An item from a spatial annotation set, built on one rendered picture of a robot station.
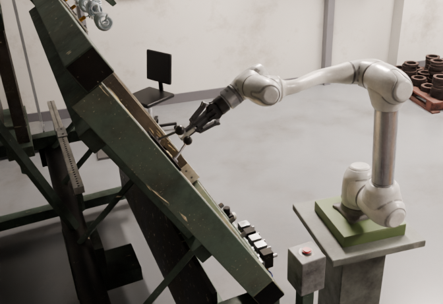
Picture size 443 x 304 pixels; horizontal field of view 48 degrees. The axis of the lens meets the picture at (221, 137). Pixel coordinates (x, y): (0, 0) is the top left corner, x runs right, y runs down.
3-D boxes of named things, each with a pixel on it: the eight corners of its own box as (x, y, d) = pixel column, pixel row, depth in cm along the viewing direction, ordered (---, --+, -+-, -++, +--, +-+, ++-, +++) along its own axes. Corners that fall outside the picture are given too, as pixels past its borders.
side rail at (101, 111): (252, 297, 200) (272, 279, 201) (70, 107, 139) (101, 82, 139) (245, 287, 205) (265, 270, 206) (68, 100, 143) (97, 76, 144)
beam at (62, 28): (88, 94, 139) (116, 72, 139) (64, 68, 133) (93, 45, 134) (29, -16, 321) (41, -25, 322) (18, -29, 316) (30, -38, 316)
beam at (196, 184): (265, 312, 206) (285, 294, 207) (252, 297, 200) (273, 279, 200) (134, 119, 389) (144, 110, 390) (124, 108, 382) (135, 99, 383)
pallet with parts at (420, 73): (432, 74, 662) (436, 44, 644) (494, 105, 564) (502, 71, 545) (378, 81, 645) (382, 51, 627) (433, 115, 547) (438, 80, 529)
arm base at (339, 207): (356, 194, 270) (357, 185, 267) (382, 215, 251) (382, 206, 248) (327, 202, 264) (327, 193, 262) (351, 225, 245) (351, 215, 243)
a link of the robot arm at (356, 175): (362, 190, 262) (364, 153, 253) (382, 208, 247) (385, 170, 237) (334, 197, 258) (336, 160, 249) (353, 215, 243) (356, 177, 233)
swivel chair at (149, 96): (171, 119, 567) (164, 46, 528) (185, 138, 520) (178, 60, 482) (124, 128, 550) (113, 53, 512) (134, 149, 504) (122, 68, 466)
